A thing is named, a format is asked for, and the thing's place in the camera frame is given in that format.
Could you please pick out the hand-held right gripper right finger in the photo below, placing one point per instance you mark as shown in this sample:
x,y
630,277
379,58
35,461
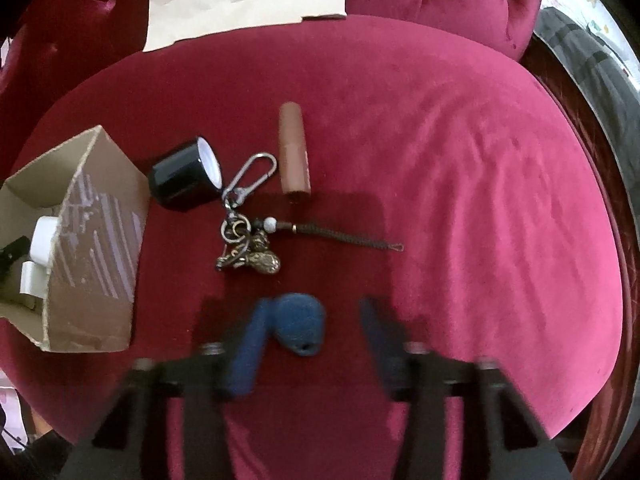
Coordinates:
x,y
382,350

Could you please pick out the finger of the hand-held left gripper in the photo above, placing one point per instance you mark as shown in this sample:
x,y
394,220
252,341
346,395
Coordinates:
x,y
12,257

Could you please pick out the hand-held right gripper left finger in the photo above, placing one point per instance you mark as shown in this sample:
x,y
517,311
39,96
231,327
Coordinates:
x,y
245,355

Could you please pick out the small white charger plug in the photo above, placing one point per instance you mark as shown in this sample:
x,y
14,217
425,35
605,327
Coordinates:
x,y
32,280

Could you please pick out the large white charger plug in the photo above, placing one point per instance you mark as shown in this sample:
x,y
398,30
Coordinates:
x,y
47,237

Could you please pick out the blue key fob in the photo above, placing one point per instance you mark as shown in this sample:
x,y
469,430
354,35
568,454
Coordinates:
x,y
300,327

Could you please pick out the cardboard box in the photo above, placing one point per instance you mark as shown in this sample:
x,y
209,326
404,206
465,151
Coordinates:
x,y
95,260

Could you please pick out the black cylindrical cap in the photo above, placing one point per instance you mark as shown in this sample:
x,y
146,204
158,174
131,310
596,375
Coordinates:
x,y
177,177

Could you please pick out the brown lipstick tube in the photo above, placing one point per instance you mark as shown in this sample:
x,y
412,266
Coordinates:
x,y
295,155

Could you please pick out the red velvet tufted armchair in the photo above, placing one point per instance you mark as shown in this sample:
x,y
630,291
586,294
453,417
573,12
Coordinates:
x,y
450,185

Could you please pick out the brown paper sheet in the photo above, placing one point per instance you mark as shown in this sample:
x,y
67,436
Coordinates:
x,y
240,0

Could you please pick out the grey plaid blanket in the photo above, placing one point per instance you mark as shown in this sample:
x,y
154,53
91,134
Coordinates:
x,y
600,70

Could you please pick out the dark wooden bed frame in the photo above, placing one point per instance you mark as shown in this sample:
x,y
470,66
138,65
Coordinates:
x,y
620,235

